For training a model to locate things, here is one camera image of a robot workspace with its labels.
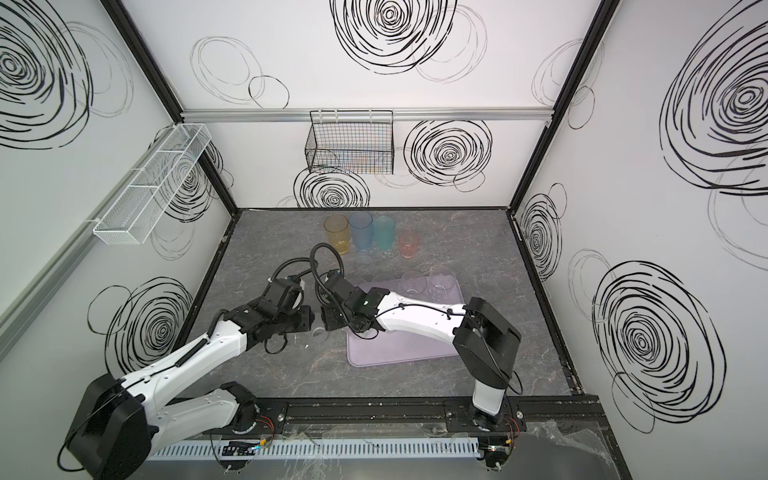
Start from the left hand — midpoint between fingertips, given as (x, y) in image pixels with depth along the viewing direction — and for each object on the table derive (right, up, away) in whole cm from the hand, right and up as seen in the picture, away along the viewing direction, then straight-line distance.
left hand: (314, 314), depth 84 cm
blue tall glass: (+12, +25, +16) cm, 32 cm away
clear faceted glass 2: (+29, +7, +11) cm, 32 cm away
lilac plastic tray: (+21, -9, -1) cm, 23 cm away
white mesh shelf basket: (-42, +28, -11) cm, 51 cm away
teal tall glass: (+20, +25, +18) cm, 37 cm away
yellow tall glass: (+4, +25, +14) cm, 29 cm away
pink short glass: (+28, +20, +24) cm, 42 cm away
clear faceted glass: (+38, +8, +12) cm, 41 cm away
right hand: (+3, 0, -4) cm, 5 cm away
